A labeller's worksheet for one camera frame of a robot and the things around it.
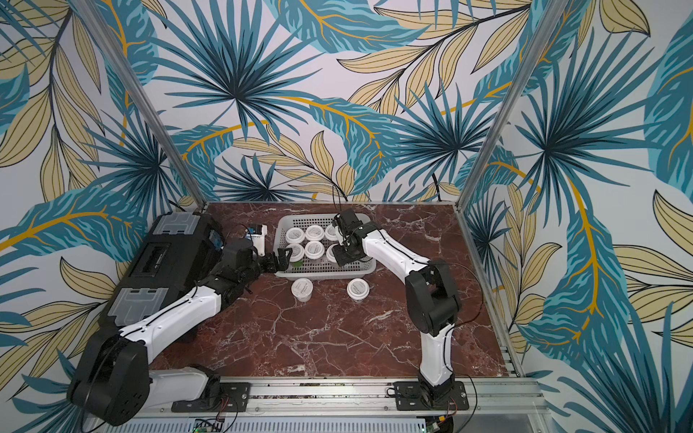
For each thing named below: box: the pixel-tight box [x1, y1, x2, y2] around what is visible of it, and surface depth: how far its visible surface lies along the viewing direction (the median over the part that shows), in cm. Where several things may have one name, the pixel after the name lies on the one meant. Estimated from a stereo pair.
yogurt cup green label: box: [304, 224, 325, 241], surface depth 102 cm
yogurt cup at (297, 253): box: [285, 242, 305, 263], surface depth 96 cm
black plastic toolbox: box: [100, 211, 226, 332], surface depth 81 cm
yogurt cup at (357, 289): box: [346, 277, 370, 301], surface depth 89 cm
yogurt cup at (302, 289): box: [290, 277, 314, 303], surface depth 90 cm
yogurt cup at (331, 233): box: [324, 224, 339, 241], surface depth 101 cm
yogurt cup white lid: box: [285, 227, 305, 244], surface depth 100 cm
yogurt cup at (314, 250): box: [304, 240, 326, 260], surface depth 97 cm
